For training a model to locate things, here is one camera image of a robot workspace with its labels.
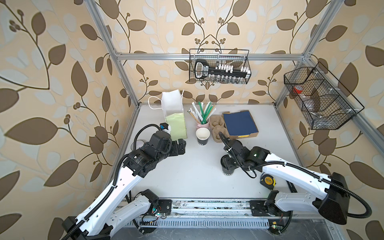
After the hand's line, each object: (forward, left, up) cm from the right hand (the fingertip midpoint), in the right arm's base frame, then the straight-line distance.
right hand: (228, 162), depth 78 cm
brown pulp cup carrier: (+32, +1, -8) cm, 33 cm away
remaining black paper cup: (+19, +13, -2) cm, 23 cm away
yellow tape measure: (-8, -22, -9) cm, 25 cm away
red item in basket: (+36, -45, +18) cm, 61 cm away
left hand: (+5, +25, +13) cm, 28 cm away
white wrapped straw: (+32, +15, 0) cm, 36 cm away
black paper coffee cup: (-6, +3, +6) cm, 9 cm away
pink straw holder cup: (+26, +10, -3) cm, 28 cm away
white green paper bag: (+39, +32, +1) cm, 51 cm away
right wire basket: (+18, -48, +23) cm, 56 cm away
